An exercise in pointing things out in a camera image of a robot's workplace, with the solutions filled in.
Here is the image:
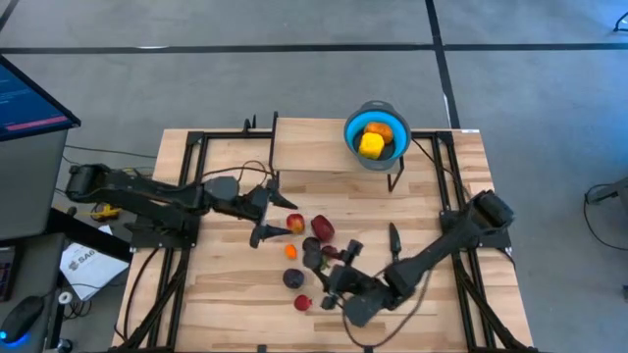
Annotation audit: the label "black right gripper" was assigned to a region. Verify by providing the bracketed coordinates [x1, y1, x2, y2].
[302, 238, 389, 311]

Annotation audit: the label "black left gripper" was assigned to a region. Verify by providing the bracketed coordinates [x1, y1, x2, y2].
[238, 180, 299, 249]

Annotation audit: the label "dark red oval fruit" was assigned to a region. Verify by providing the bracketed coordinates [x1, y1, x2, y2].
[310, 214, 337, 243]

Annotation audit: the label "yellow bell pepper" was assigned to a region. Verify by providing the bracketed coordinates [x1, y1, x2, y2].
[357, 131, 386, 161]

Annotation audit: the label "orange round fruit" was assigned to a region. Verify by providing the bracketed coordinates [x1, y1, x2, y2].
[363, 121, 394, 145]

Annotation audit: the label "blue bowl with grey rim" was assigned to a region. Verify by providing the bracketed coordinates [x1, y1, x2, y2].
[342, 99, 412, 173]

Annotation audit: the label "yellow hand tool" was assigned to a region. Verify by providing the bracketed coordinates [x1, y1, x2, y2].
[89, 203, 123, 223]

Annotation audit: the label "white paper sheet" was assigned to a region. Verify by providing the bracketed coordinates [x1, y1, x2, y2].
[59, 241, 131, 302]

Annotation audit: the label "blue screen monitor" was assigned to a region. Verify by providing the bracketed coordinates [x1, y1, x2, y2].
[0, 53, 82, 143]

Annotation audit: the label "black computer mouse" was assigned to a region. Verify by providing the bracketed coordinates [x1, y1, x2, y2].
[0, 294, 46, 345]

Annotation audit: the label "black keyboard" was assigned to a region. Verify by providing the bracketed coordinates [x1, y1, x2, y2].
[0, 246, 17, 303]

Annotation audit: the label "brown left arm cable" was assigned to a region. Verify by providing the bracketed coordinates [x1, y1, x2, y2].
[198, 160, 274, 190]

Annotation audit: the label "brown arm cable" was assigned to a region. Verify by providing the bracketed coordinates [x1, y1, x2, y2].
[340, 267, 434, 350]
[198, 160, 274, 190]

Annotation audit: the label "brown right arm cable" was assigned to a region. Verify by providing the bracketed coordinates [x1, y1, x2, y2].
[340, 267, 434, 350]

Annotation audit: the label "black aluminium table frame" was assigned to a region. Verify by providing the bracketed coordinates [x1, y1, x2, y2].
[110, 127, 541, 353]

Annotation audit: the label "thin black table cable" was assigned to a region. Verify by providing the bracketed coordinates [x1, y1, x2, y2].
[409, 136, 473, 200]

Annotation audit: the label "black floor cable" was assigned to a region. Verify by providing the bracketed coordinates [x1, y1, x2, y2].
[63, 143, 158, 161]

